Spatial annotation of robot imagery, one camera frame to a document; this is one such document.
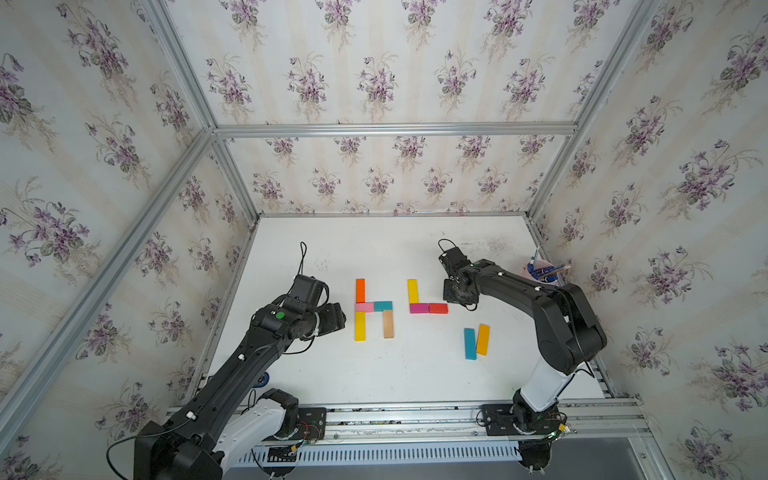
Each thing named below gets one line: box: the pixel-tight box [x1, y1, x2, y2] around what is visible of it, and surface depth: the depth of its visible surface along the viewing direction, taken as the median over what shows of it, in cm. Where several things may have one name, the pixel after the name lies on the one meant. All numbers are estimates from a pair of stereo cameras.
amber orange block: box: [477, 324, 491, 356], surface depth 90 cm
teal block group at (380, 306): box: [374, 301, 393, 312], surface depth 95 cm
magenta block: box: [410, 303, 429, 314], surface depth 95 cm
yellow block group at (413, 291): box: [407, 279, 419, 304], surface depth 100 cm
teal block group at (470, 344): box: [464, 328, 477, 360], surface depth 88 cm
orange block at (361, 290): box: [355, 278, 367, 303], surface depth 100 cm
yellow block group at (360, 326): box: [355, 311, 367, 342], surface depth 92 cm
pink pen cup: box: [520, 259, 557, 284], surface depth 93 cm
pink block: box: [355, 303, 374, 313], surface depth 95 cm
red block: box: [429, 303, 449, 314], surface depth 95 cm
